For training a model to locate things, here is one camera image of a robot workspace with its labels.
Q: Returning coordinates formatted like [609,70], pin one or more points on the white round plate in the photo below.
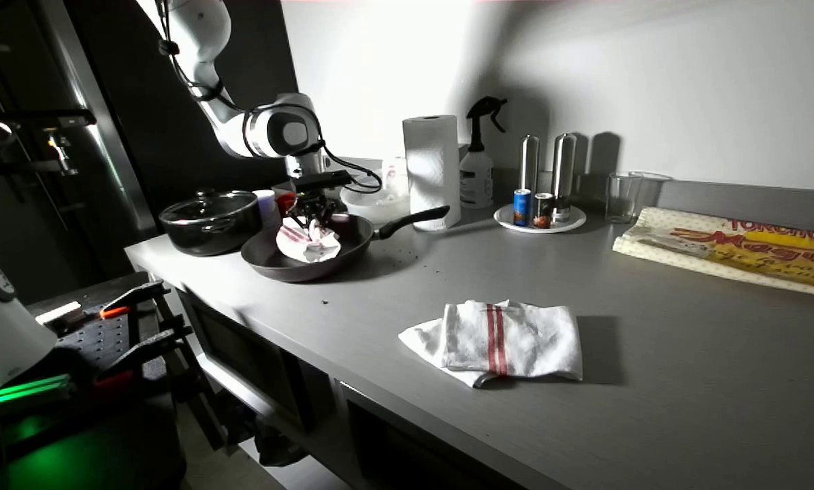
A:
[570,222]

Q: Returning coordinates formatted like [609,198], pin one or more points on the blue can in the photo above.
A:
[521,207]

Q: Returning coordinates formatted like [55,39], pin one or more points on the black pot with lid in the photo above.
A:
[212,217]

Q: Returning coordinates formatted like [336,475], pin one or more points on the white cylinder device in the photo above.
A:
[1,326]

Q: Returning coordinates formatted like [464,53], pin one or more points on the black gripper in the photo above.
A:
[319,202]

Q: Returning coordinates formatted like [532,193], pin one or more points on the dark metal rack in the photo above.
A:
[25,137]

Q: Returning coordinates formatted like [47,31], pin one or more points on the white towel with red stripes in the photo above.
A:
[310,243]
[515,340]

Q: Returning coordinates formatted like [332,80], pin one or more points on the white spray bottle black nozzle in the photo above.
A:
[479,177]

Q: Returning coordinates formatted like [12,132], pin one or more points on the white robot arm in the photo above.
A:
[272,132]

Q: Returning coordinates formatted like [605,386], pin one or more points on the white paper towel roll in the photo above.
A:
[432,167]

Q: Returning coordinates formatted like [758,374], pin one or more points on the slanted metal beam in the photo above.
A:
[97,117]

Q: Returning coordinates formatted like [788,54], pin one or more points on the clear glass cup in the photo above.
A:
[645,193]

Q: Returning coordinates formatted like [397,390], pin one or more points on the metal cylinder shaker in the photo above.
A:
[529,163]
[568,163]

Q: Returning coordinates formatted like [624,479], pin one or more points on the red cup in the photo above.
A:
[285,198]

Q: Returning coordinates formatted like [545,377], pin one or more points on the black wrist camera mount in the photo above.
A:
[326,181]

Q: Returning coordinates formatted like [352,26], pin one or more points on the yellow red printed bag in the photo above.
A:
[741,249]

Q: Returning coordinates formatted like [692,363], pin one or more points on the small dark jar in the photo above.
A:
[544,207]

